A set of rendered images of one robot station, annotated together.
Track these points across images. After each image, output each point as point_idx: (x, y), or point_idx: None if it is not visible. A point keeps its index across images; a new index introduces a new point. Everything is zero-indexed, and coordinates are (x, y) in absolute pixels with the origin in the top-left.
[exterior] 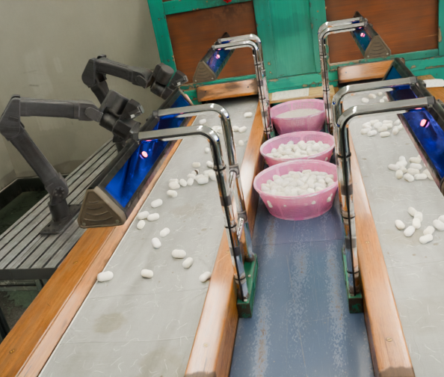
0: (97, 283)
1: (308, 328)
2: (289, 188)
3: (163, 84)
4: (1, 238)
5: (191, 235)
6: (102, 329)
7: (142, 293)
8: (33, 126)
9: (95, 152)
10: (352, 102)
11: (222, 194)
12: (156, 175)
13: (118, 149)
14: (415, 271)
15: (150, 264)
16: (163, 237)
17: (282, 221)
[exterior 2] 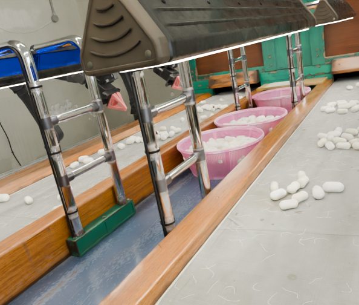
0: None
1: (111, 281)
2: (211, 148)
3: (162, 66)
4: (12, 169)
5: (97, 177)
6: None
7: (8, 215)
8: (123, 112)
9: (125, 123)
10: (337, 90)
11: (35, 115)
12: (128, 134)
13: (135, 120)
14: (245, 237)
15: (43, 194)
16: (78, 176)
17: (195, 178)
